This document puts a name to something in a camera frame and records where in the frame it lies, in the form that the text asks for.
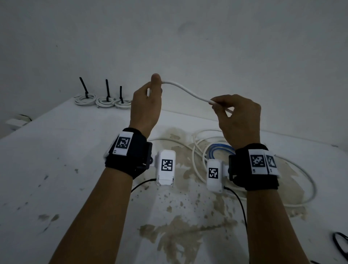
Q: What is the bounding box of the person's right hand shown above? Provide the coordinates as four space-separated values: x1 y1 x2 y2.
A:
211 94 261 150

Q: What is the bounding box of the person's left hand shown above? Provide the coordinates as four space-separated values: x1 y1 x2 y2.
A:
129 73 163 139

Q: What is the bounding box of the short white cable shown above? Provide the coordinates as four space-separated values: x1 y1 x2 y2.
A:
113 99 132 110
74 94 97 107
146 81 234 114
95 97 116 108

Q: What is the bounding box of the blue cable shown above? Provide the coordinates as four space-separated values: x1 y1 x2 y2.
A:
205 143 236 160

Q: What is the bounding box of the long white cable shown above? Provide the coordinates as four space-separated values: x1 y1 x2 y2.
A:
148 129 317 209

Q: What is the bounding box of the black cable ties bunch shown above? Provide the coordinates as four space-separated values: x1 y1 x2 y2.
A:
310 232 348 264

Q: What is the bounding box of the person's right forearm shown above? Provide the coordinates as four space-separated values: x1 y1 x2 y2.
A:
246 189 310 264

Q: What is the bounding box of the person's left forearm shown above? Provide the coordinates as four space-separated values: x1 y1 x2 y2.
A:
49 167 134 264

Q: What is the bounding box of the white checkered marker tag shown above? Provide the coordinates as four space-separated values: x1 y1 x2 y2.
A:
248 149 280 176
103 131 134 158

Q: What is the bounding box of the white power adapter box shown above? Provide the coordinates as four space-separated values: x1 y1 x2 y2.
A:
5 114 33 131

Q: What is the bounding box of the black wrist strap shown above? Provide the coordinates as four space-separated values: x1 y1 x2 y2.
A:
104 128 153 180
228 143 280 191

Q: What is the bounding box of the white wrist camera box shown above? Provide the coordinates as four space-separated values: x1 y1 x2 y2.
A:
155 149 177 187
206 159 229 194

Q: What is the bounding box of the black camera cable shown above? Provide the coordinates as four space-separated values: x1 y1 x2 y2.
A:
223 186 248 229
131 178 157 193

